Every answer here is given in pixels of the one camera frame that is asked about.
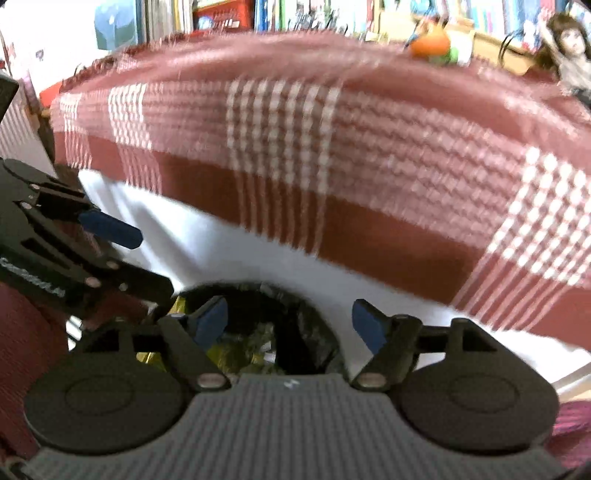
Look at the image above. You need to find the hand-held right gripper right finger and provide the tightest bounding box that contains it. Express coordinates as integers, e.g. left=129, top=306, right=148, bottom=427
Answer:
left=351, top=299, right=498, bottom=392

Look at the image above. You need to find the red plaid cloth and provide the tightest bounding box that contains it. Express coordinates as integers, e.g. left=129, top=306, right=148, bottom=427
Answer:
left=0, top=30, right=591, bottom=457

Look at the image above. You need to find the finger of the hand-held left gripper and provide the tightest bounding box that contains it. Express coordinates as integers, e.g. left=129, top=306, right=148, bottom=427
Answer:
left=27, top=178, right=144, bottom=250
left=88, top=260, right=177, bottom=306

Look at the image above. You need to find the red container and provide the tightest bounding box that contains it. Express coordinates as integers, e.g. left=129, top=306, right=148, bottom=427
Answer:
left=194, top=0, right=256, bottom=31

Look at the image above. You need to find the blue box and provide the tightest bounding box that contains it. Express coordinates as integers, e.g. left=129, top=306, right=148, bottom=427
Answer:
left=95, top=0, right=147, bottom=51

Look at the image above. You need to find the wooden drawer cabinet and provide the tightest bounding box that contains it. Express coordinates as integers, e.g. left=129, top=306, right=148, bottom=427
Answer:
left=471, top=30, right=546, bottom=77

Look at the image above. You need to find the brown-haired doll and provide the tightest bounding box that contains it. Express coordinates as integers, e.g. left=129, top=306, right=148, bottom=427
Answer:
left=536, top=13, right=591, bottom=100

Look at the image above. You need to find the white tissue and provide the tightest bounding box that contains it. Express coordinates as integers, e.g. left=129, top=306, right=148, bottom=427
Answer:
left=449, top=30, right=476, bottom=65

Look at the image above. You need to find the row of books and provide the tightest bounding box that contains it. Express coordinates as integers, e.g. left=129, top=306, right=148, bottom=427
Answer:
left=139, top=0, right=570, bottom=52

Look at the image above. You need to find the black cable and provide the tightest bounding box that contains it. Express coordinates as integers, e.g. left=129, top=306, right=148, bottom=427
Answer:
left=498, top=34, right=523, bottom=71

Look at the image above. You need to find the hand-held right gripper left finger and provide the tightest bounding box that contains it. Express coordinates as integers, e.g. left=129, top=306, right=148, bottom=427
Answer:
left=117, top=295, right=232, bottom=392

